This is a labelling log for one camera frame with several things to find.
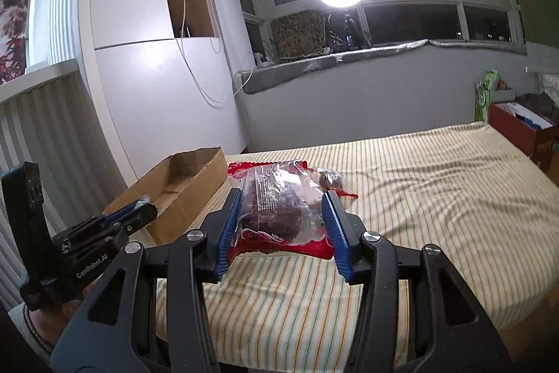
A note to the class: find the white power strip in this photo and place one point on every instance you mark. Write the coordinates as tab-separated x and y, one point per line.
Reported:
262	59

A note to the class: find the person's left forearm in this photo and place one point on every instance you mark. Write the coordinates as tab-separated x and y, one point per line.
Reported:
28	333

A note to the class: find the red box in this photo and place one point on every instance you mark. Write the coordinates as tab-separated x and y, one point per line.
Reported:
513	133

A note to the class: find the leopard print cushion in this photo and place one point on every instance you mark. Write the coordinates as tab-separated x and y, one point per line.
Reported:
299	34

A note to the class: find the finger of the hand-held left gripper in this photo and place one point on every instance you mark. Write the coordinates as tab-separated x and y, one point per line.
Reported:
124	212
142	220

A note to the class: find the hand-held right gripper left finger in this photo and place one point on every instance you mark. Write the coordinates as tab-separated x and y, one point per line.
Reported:
230	226

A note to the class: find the green paper bag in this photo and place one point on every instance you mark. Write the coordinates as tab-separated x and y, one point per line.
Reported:
481	98

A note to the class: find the white lace cloth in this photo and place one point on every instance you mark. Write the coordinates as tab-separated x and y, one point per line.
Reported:
546	82

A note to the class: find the grey window sill mat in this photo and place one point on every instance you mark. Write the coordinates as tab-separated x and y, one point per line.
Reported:
279	78

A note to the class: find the brown cardboard box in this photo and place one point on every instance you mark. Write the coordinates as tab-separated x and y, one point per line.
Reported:
183	189

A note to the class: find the white wardrobe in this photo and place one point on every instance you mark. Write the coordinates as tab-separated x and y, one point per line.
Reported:
144	93

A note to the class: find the red cake snack packet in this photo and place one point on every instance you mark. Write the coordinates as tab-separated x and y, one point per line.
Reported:
275	207

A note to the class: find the wall poster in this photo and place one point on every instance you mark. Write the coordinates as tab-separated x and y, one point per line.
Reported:
15	28

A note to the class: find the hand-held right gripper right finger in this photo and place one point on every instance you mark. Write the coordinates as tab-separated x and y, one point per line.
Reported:
337	233

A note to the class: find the black tripod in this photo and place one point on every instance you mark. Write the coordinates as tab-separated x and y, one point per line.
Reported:
349	30

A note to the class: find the striped bed sheet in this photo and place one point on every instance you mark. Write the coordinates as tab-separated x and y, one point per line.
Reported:
415	202

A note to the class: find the person's left hand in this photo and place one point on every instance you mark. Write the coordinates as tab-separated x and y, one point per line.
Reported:
63	318

